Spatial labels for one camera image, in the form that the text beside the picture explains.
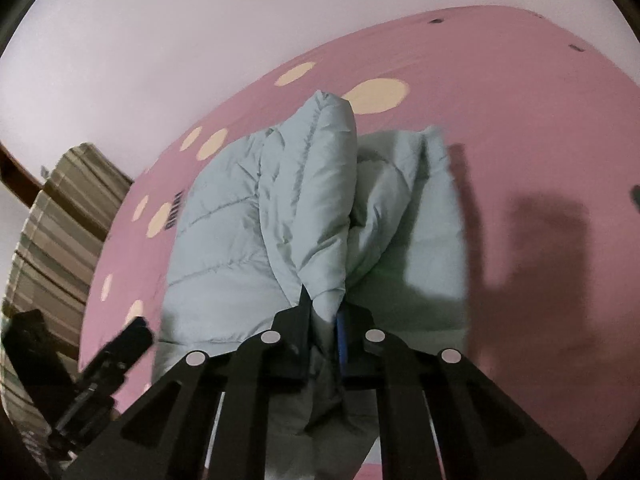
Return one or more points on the striped brown pillow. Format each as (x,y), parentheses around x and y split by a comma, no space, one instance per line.
(60,240)

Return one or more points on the light blue puffer jacket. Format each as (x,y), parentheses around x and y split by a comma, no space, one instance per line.
(240,240)

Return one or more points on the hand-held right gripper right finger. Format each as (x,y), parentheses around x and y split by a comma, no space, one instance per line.
(343,345)

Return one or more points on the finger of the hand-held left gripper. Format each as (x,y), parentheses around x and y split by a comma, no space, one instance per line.
(131,341)

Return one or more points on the brown wooden bed frame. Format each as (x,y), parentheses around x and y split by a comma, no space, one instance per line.
(15,176)

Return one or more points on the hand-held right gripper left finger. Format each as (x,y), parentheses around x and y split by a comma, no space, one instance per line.
(299,330)

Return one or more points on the pink dotted bed sheet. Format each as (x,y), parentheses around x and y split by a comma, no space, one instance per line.
(525,135)

